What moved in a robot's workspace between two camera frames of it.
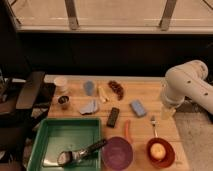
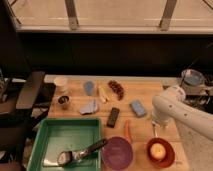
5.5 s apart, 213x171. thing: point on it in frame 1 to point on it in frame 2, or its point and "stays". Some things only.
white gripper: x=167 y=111 to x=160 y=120
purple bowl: x=117 y=153 stays
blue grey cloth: x=89 y=107 stays
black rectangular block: x=113 y=117 stays
